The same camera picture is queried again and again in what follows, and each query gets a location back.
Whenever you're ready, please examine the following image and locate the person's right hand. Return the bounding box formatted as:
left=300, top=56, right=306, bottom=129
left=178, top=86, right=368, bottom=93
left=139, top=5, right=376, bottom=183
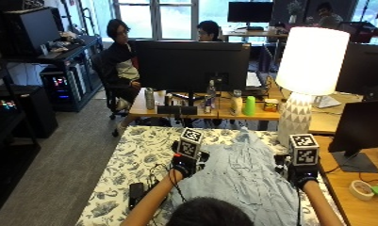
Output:
left=274, top=153, right=320, bottom=190

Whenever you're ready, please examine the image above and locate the person's left hand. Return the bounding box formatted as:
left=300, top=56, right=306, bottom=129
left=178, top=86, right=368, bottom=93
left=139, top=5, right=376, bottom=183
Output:
left=170, top=139, right=211, bottom=179

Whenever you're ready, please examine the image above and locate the light blue shirt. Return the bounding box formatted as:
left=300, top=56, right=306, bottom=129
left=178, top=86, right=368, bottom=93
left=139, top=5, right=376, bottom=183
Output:
left=167, top=127, right=306, bottom=226

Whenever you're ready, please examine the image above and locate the white marker cube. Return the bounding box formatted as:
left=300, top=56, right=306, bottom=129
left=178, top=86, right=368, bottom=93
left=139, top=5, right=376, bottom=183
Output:
left=176, top=127, right=204, bottom=160
left=287, top=133, right=320, bottom=167

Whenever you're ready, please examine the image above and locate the floral blue white tablecloth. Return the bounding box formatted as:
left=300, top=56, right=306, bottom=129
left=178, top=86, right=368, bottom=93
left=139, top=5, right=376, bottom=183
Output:
left=73, top=125, right=344, bottom=226

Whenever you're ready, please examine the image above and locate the wooden side desk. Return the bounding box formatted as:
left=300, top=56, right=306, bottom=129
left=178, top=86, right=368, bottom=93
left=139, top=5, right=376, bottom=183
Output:
left=312, top=135, right=378, bottom=226

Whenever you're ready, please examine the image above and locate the black power adapter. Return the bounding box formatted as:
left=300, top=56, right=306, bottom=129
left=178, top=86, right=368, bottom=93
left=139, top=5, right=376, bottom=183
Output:
left=127, top=182, right=146, bottom=211

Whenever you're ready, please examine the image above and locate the roll of masking tape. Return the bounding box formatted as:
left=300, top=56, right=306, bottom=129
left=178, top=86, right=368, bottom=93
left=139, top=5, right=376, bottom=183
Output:
left=347, top=179, right=375, bottom=202

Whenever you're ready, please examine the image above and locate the the person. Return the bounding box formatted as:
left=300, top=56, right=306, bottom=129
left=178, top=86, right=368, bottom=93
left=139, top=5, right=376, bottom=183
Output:
left=164, top=196, right=255, bottom=226

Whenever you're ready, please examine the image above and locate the black monitor on stand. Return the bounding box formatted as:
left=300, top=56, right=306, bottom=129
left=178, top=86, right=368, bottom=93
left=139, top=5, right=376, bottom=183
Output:
left=327, top=99, right=378, bottom=174

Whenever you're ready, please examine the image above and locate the clear plastic bottle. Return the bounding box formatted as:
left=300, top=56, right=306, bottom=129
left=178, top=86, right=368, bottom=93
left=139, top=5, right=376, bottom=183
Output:
left=202, top=79, right=218, bottom=115

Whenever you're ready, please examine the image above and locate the small yellow box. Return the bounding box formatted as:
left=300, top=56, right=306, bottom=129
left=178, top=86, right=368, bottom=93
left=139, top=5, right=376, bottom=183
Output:
left=263, top=98, right=280, bottom=113

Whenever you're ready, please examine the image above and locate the large black monitor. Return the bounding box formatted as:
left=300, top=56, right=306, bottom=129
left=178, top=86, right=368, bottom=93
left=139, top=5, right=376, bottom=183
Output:
left=135, top=40, right=251, bottom=115

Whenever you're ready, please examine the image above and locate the black office chair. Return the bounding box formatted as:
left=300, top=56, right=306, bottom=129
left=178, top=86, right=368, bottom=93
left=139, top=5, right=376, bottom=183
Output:
left=91, top=50, right=131, bottom=137

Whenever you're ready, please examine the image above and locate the white table lamp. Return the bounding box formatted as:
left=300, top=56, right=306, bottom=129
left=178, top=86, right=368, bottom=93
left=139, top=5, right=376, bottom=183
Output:
left=275, top=26, right=351, bottom=149

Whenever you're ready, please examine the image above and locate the black computer tower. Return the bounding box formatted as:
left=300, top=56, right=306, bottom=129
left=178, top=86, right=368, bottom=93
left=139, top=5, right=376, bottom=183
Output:
left=39, top=67, right=88, bottom=113

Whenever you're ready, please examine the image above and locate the black cabinet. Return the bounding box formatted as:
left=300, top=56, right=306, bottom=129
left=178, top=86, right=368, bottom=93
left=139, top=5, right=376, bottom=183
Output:
left=0, top=84, right=59, bottom=139

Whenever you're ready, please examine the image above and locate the black shelf rack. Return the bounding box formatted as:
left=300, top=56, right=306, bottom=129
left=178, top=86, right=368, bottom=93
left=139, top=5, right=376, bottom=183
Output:
left=0, top=35, right=104, bottom=113

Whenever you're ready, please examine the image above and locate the black equipment case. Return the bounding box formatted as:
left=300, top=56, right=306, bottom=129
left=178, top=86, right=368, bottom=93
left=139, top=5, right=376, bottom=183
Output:
left=0, top=7, right=65, bottom=58

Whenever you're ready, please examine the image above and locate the black cable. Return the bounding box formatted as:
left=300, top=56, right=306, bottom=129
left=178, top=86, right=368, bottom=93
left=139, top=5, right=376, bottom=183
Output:
left=142, top=162, right=187, bottom=226
left=295, top=186, right=304, bottom=226

